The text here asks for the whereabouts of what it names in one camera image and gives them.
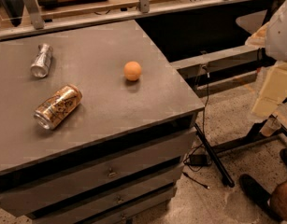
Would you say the black power adapter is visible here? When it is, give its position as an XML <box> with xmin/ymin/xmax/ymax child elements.
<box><xmin>188</xmin><ymin>154</ymin><xmax>211</xmax><ymax>167</ymax></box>

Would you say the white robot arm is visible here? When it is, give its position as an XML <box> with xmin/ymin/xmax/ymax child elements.
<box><xmin>245</xmin><ymin>0</ymin><xmax>287</xmax><ymax>119</ymax></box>

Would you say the black cable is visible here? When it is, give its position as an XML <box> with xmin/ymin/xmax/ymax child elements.
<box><xmin>182</xmin><ymin>64</ymin><xmax>211</xmax><ymax>190</ymax></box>

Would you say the black metal stand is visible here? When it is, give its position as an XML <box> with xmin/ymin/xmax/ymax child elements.
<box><xmin>194</xmin><ymin>96</ymin><xmax>287</xmax><ymax>189</ymax></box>

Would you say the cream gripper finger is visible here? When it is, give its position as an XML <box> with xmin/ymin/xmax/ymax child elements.
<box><xmin>251</xmin><ymin>62</ymin><xmax>287</xmax><ymax>119</ymax></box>
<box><xmin>245</xmin><ymin>23</ymin><xmax>268</xmax><ymax>48</ymax></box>

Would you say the gold soda can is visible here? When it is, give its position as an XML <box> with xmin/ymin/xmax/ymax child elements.
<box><xmin>34</xmin><ymin>84</ymin><xmax>82</xmax><ymax>130</ymax></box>

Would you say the grey drawer cabinet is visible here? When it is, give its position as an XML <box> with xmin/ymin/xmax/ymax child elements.
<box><xmin>0</xmin><ymin>21</ymin><xmax>203</xmax><ymax>224</ymax></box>

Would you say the silver redbull can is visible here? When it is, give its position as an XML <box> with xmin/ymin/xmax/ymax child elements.
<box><xmin>30</xmin><ymin>43</ymin><xmax>53</xmax><ymax>78</ymax></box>

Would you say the black shoe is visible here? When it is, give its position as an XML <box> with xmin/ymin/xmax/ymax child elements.
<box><xmin>239</xmin><ymin>174</ymin><xmax>282</xmax><ymax>221</ymax></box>

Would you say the orange fruit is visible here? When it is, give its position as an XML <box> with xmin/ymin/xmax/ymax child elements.
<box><xmin>123</xmin><ymin>62</ymin><xmax>142</xmax><ymax>81</ymax></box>

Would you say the metal frame rail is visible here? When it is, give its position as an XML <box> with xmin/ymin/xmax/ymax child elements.
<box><xmin>0</xmin><ymin>0</ymin><xmax>252</xmax><ymax>41</ymax></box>

